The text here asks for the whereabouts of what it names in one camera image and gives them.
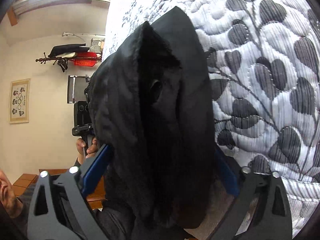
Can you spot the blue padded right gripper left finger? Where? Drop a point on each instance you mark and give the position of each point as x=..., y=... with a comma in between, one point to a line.
x=59, y=209

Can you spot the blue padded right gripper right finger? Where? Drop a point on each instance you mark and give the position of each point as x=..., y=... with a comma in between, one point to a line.
x=260, y=209

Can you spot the black pants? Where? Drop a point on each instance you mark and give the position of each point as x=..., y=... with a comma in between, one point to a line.
x=151, y=100

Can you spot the person's left hand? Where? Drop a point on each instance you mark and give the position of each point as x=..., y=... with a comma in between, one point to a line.
x=85, y=152

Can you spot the black mesh office chair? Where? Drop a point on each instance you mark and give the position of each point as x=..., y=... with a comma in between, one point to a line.
x=76, y=88

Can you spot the red bag on rack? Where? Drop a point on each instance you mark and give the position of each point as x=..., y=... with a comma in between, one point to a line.
x=85, y=59

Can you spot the wooden coat rack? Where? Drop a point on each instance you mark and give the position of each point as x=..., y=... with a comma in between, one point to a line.
x=61, y=60

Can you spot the grey floral quilted bedspread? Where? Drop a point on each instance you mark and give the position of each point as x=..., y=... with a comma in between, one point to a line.
x=263, y=64

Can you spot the framed mascot wall picture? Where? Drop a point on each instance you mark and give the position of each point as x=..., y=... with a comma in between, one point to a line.
x=19, y=102

